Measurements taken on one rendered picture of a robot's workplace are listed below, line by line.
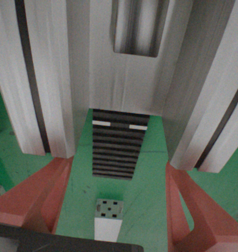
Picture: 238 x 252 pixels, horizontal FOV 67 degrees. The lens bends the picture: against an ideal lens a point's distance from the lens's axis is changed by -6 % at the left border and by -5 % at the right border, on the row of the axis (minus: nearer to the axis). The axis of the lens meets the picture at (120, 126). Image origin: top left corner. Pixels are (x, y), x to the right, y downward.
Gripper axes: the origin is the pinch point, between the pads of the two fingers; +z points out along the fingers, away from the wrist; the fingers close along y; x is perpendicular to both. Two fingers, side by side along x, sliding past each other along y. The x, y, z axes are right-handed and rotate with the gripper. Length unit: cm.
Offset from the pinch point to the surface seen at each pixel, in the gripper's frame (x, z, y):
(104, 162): 5.8, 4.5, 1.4
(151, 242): 34.5, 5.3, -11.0
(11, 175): 12.4, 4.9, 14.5
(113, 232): 21.1, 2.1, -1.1
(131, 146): 2.6, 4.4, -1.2
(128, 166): 6.4, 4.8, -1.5
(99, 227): 19.2, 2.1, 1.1
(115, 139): 1.8, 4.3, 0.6
